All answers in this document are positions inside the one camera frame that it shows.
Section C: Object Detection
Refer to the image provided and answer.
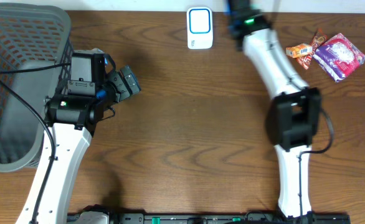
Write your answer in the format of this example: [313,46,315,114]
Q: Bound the orange white snack packet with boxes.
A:
[285,43,313,58]

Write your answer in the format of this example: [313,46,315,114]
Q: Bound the orange red snack bar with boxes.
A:
[296,28,327,70]

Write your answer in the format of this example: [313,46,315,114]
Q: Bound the purple red tissue pack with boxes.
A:
[313,33,365,82]

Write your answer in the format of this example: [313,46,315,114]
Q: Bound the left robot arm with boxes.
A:
[17,49,141,223]

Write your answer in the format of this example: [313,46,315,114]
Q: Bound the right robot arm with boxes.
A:
[227,0,321,220]

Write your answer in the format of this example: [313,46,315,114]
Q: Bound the white barcode scanner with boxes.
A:
[186,6,214,50]

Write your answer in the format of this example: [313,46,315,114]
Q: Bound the dark grey plastic basket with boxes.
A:
[0,2,73,172]

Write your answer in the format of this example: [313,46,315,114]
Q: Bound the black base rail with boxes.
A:
[67,212,351,224]

